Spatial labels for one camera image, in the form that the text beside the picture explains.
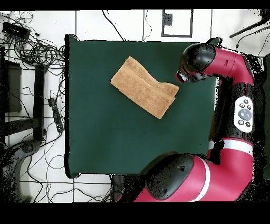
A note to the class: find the orange terry towel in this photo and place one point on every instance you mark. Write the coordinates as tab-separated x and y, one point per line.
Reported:
143	90

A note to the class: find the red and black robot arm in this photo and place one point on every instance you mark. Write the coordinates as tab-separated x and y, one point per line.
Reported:
227	169

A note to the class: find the dark grey square plate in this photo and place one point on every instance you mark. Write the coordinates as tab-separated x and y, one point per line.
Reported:
167	19

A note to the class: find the black rod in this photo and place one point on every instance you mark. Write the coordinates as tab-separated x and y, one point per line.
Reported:
246	28

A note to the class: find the dark green table cloth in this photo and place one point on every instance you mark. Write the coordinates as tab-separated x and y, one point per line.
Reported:
95	137

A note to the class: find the black robot stand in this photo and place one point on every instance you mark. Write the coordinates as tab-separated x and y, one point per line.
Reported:
117	183

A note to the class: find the black power strip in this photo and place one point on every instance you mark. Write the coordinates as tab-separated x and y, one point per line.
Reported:
56	115

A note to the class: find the black stand leg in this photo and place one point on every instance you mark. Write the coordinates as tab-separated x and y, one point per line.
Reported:
39	101

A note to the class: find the grey chair base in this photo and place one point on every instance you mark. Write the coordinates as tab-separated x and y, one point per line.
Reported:
28	146

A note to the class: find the black panel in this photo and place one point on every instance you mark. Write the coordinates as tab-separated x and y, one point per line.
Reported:
12	88

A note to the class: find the black electronics box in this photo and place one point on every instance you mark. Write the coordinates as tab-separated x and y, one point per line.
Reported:
15	30

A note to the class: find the grey rectangular floor frame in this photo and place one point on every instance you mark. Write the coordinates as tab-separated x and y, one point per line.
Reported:
191	23

